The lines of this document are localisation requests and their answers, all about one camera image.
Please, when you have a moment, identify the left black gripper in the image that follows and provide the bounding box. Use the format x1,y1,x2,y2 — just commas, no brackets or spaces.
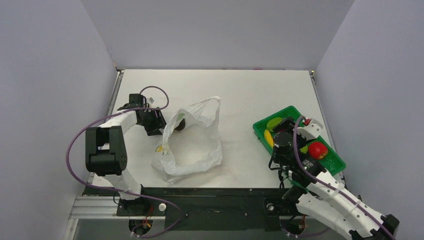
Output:
138,108,170,136

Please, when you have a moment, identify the green fake lime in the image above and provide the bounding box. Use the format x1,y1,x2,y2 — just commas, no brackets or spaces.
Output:
299,145,309,155

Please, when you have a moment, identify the small yellow fake banana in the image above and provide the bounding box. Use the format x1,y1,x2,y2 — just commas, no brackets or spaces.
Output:
263,129,274,149

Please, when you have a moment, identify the red fake apple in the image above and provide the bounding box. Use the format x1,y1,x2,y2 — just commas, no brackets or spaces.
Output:
308,141,329,160

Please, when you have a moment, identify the green fake starfruit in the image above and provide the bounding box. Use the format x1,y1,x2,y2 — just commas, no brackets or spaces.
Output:
266,117,283,132

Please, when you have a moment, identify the white plastic bag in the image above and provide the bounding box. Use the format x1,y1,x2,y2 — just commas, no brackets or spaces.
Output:
151,96,223,184

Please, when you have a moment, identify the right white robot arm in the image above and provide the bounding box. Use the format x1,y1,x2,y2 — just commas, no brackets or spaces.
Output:
267,116,400,240

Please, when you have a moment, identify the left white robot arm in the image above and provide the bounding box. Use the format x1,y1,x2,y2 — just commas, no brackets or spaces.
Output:
85,93,166,215

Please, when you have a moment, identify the dark fake avocado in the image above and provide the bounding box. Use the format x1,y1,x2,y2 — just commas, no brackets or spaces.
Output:
174,119,186,131

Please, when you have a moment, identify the green plastic tray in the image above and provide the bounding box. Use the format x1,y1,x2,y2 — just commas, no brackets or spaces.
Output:
252,105,347,186

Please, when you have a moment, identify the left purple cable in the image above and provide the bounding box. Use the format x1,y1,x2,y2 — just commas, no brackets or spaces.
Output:
65,85,184,239

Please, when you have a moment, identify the purple cable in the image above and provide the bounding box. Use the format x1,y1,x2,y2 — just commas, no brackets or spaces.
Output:
65,85,184,239
281,115,398,240

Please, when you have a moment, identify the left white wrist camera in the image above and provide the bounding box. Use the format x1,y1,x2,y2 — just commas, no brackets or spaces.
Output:
147,97,155,104

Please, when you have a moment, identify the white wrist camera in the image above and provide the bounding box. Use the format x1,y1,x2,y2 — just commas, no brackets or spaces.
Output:
297,118,324,141
147,97,155,104

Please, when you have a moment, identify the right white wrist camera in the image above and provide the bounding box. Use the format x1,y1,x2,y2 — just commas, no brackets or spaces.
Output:
297,118,324,141

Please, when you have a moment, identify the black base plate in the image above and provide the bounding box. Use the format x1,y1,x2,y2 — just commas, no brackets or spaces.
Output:
116,187,301,231

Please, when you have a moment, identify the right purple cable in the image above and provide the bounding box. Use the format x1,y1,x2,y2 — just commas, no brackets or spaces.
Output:
281,115,398,240

